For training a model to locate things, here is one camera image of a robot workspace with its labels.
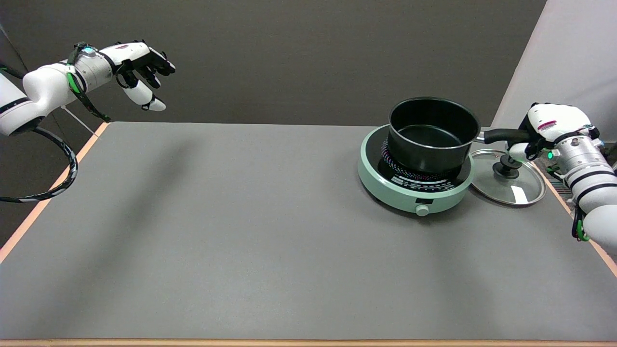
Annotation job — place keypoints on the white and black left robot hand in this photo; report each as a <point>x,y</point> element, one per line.
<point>137,60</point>

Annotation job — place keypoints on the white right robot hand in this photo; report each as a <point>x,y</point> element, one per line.
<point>549,125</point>

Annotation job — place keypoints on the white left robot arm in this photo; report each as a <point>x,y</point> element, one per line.
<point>43,89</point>

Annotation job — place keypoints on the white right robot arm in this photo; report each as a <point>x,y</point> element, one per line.
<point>590,183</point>

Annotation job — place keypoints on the glass pot lid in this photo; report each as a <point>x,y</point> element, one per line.
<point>511,183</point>

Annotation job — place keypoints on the mint green induction cooker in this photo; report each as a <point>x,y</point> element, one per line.
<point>409,193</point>

